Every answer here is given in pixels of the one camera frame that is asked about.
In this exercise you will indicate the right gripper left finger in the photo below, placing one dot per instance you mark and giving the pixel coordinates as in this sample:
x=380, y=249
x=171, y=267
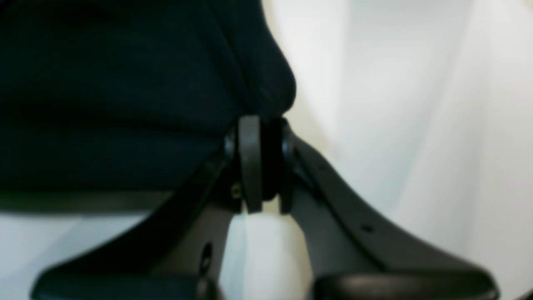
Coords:
x=177, y=252

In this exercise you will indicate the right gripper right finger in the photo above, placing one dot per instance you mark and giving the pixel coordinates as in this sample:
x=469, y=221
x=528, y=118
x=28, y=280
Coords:
x=356, y=253

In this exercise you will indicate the black T-shirt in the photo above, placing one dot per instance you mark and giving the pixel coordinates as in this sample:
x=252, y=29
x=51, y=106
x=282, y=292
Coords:
x=129, y=94

